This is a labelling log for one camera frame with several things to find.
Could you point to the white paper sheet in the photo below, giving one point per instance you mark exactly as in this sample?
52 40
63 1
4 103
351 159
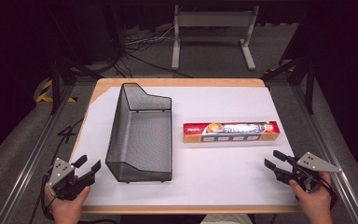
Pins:
199 161

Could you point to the person's right hand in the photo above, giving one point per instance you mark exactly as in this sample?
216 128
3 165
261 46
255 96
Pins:
313 199

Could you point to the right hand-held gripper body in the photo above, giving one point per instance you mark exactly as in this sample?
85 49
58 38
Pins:
307 172

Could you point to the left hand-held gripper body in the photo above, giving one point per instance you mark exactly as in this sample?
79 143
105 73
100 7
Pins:
62 180

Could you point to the aluminium rail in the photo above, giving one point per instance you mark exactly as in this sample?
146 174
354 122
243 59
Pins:
329 149
28 158

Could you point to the yellow black hazard tape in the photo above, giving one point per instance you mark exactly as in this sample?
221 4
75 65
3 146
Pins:
48 93

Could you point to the person's left hand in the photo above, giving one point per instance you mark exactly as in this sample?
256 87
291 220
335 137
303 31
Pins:
68 207

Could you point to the long red foil wrap box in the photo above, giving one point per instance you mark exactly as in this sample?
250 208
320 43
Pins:
230 132

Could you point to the black tripod stand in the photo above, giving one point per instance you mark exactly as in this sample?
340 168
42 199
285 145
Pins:
65 68
298 68

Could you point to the grey metal stand frame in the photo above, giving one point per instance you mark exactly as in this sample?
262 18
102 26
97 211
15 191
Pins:
213 34

